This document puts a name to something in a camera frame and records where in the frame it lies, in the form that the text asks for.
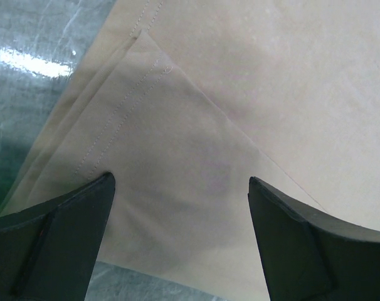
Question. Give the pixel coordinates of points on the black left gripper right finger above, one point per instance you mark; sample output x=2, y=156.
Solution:
x=307, y=254

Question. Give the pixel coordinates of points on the beige t shirt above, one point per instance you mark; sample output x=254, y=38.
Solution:
x=184, y=101

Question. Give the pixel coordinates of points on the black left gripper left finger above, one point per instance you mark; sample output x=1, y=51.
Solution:
x=48, y=251

